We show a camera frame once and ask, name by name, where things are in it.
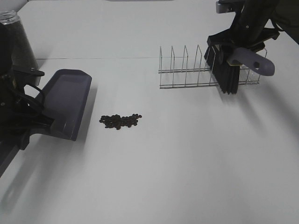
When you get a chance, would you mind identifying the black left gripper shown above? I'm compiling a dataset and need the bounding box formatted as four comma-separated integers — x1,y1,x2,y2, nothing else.
0,67,55,150

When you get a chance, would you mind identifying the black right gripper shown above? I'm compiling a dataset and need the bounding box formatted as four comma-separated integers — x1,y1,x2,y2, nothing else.
207,26,279,50

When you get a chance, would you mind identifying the purple brush with black bristles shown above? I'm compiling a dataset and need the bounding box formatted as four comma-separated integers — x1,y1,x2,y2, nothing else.
204,45,275,94

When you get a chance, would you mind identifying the purple plastic dustpan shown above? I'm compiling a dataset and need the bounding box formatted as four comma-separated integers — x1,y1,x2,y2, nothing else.
0,69,93,178

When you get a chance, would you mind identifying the pile of coffee beans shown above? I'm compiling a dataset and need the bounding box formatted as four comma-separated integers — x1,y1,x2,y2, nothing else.
99,114,142,130

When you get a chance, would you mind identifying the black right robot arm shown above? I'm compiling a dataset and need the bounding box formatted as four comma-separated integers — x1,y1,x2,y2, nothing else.
207,0,279,52

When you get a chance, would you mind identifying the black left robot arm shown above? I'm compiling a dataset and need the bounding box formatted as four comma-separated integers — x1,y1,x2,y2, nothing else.
0,25,54,150

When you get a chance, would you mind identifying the glass jar of coffee beans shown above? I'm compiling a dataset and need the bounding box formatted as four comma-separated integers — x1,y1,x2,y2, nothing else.
0,9,39,70

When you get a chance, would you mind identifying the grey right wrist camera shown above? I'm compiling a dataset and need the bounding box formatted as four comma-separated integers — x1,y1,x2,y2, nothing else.
216,0,245,14

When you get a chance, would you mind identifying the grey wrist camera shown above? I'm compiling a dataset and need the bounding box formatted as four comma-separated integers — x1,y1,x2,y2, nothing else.
30,68,45,86
216,0,245,14

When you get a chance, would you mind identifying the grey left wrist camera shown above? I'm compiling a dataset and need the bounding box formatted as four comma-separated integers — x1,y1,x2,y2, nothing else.
30,68,45,86

